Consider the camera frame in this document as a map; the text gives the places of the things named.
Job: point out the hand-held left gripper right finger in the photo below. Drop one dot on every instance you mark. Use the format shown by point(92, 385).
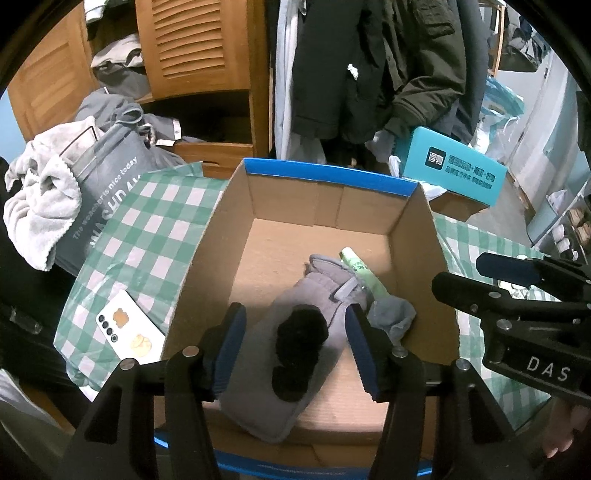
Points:
point(364, 350)

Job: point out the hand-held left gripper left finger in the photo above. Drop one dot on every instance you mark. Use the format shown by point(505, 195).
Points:
point(228, 350)

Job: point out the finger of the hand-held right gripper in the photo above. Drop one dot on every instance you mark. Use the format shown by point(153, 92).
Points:
point(508, 267)
point(471, 295)

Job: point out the small grey sock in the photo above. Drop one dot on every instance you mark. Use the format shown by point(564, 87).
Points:
point(392, 318)

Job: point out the grey glove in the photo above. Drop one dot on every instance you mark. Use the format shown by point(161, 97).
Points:
point(258, 406)

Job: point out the black fuzzy glove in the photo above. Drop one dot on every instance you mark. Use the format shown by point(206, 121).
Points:
point(295, 341)

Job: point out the light green sock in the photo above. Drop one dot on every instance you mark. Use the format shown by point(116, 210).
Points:
point(364, 272)

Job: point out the blue-edged cardboard box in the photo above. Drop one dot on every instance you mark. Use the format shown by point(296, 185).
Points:
point(286, 249)

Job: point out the person's right hand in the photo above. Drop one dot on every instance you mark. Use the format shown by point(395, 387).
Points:
point(570, 424)

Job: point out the large white sock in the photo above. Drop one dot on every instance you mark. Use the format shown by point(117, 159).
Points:
point(516, 290)

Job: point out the pale blue trash bin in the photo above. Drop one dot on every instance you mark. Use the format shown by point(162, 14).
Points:
point(542, 224)

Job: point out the group of shoes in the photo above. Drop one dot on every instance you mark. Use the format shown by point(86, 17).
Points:
point(570, 230)

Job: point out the brown cardboard box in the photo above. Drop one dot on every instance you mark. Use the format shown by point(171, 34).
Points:
point(459, 207)

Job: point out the metal shoe rack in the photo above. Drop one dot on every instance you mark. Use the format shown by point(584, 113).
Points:
point(572, 221)

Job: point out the white smartphone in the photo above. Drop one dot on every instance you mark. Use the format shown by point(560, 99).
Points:
point(131, 327)

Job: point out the teal printed box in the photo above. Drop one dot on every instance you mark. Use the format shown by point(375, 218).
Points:
point(455, 166)

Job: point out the white plastic bag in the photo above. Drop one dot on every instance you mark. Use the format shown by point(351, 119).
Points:
point(395, 166)

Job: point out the green checked tablecloth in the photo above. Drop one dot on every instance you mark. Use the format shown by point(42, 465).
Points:
point(138, 230)

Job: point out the blue plastic bag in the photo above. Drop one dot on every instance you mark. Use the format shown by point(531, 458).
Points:
point(501, 110)

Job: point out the wooden drawer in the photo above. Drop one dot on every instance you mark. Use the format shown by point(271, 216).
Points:
point(217, 159)

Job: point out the dark blue hanging garment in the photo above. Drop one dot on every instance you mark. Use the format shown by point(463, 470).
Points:
point(475, 69)

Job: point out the grey printed tote bag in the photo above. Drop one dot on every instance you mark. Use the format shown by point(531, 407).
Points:
point(106, 184)

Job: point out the olive hanging jacket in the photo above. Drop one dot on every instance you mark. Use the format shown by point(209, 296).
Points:
point(429, 60)

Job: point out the white towel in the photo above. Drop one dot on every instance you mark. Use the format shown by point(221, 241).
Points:
point(41, 194)

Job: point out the black hanging jacket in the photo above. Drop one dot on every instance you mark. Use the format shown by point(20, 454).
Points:
point(337, 69)

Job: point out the white hanging garment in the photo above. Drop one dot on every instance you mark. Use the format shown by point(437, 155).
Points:
point(288, 92)

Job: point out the grey crumpled clothes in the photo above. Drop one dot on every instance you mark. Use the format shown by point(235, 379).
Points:
point(111, 106)

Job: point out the wooden louvred wardrobe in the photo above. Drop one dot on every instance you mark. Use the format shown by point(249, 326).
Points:
point(203, 46)

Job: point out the wooden louvered wardrobe door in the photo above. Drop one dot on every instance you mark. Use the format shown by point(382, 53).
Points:
point(51, 78)

